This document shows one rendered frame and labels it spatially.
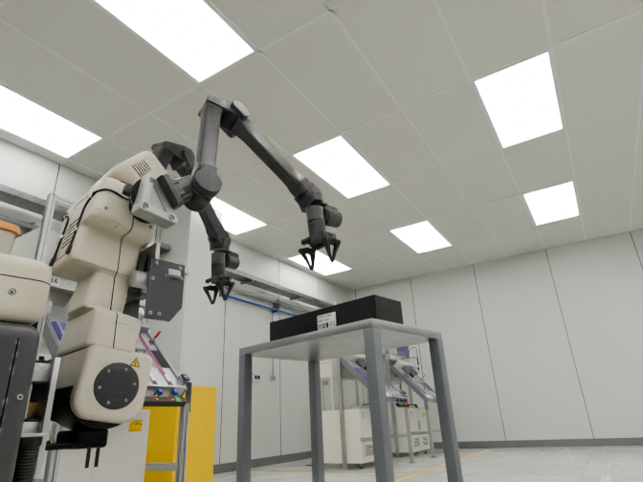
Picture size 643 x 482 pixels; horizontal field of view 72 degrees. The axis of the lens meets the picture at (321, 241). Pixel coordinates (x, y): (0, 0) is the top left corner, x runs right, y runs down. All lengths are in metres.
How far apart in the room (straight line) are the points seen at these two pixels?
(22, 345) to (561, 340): 7.55
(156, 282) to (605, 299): 7.36
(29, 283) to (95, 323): 0.25
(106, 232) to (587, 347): 7.34
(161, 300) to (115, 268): 0.14
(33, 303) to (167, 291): 0.38
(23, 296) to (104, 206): 0.35
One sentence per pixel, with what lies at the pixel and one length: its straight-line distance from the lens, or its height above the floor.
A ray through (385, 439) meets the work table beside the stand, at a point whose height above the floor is 0.44.
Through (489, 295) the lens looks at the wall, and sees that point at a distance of 8.23.
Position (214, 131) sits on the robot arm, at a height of 1.34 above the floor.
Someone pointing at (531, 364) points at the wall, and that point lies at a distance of 7.97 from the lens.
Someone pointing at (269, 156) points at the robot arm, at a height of 1.32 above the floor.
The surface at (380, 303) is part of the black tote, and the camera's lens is 1.63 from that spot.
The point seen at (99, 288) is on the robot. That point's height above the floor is 0.83.
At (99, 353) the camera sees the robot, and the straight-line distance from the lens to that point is 1.16.
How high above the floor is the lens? 0.50
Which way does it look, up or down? 22 degrees up
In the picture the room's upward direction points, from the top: 3 degrees counter-clockwise
